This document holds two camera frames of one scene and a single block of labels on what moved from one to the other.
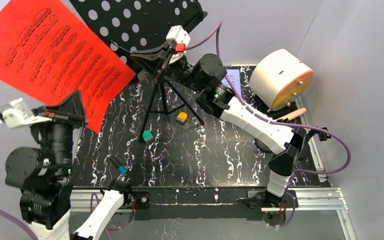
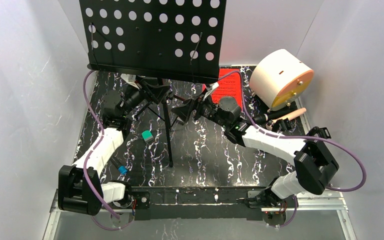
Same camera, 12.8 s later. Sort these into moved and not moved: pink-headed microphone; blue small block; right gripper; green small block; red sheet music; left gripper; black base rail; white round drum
Moved: red sheet music; right gripper; left gripper
Not moved: white round drum; green small block; blue small block; black base rail; pink-headed microphone
